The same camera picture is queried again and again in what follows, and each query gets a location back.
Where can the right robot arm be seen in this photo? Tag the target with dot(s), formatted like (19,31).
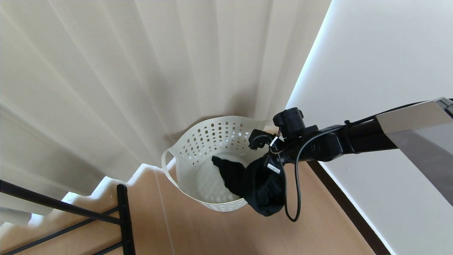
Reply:
(407,134)

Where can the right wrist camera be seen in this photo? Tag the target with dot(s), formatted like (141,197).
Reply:
(258,138)

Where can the black shirt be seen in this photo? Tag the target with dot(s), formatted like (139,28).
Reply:
(262,191)

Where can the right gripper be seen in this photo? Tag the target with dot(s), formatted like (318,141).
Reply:
(279,157)

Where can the black clothes rack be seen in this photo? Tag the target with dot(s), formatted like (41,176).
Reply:
(122,212)

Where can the white laundry basket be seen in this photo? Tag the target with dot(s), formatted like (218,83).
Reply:
(212,138)

